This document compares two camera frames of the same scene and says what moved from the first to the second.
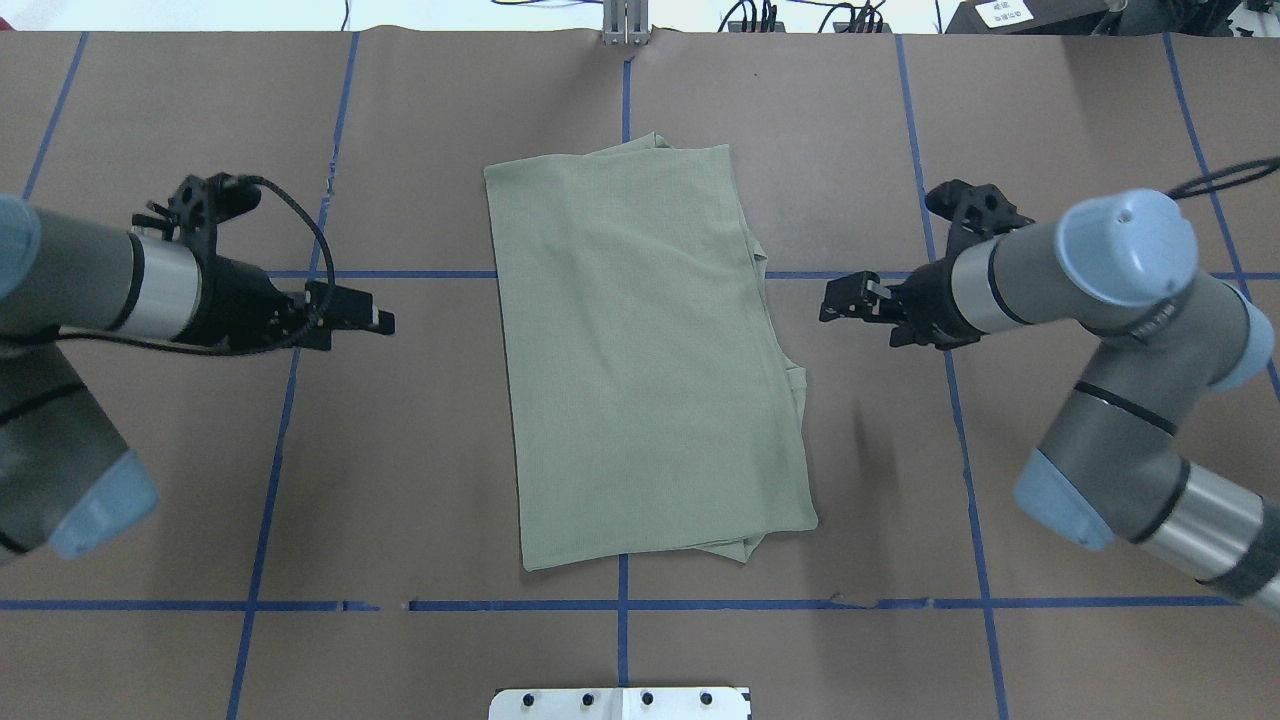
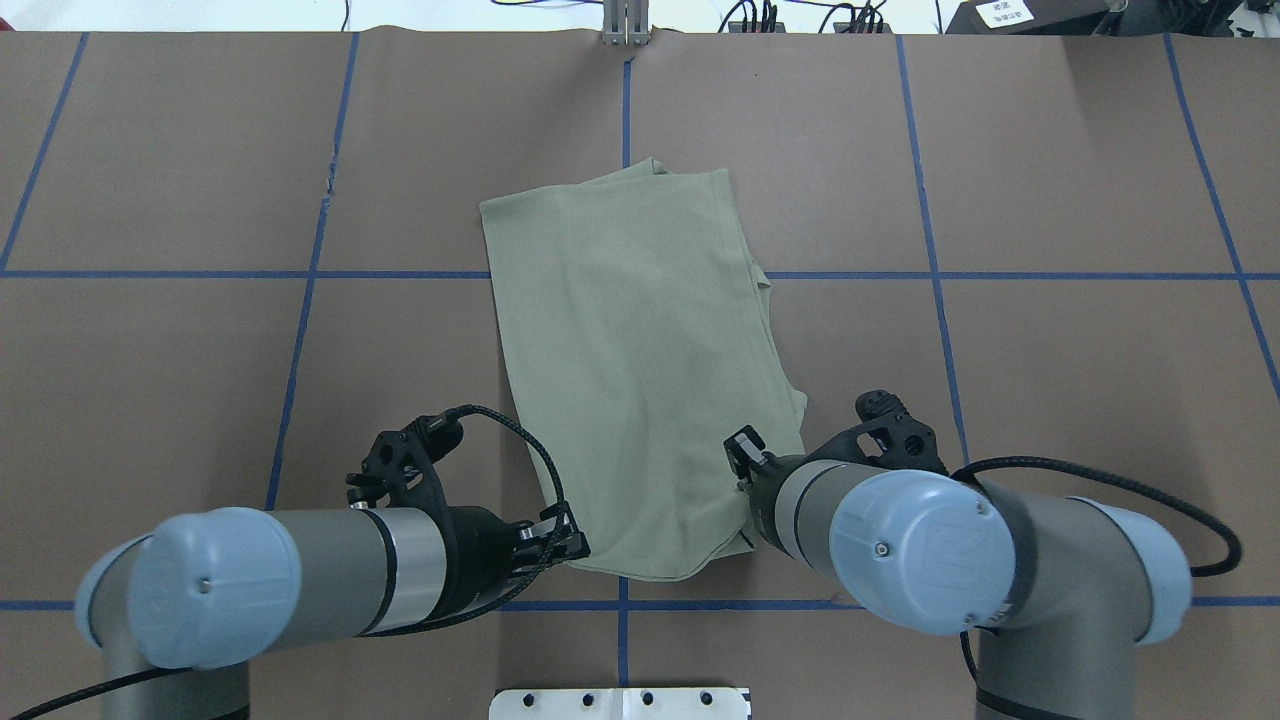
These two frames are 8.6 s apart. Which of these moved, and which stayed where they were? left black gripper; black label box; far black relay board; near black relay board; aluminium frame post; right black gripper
Moved: left black gripper; right black gripper
Stayed: far black relay board; near black relay board; black label box; aluminium frame post
